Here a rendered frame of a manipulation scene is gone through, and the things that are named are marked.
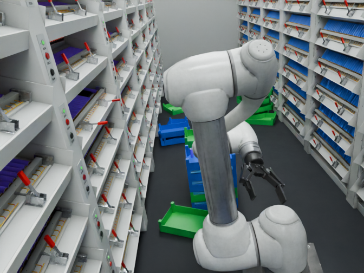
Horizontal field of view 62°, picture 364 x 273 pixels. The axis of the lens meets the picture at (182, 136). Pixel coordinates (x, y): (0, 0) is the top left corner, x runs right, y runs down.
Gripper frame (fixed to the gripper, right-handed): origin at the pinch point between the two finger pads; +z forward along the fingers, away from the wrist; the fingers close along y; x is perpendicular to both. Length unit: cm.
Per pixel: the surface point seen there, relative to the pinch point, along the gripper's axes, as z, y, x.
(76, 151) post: -5, -70, -4
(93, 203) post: 1, -62, 13
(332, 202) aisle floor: -35, 86, 38
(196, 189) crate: -51, 5, 62
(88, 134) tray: -19, -68, 2
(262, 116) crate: -176, 111, 79
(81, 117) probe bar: -28, -71, 2
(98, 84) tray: -67, -66, 12
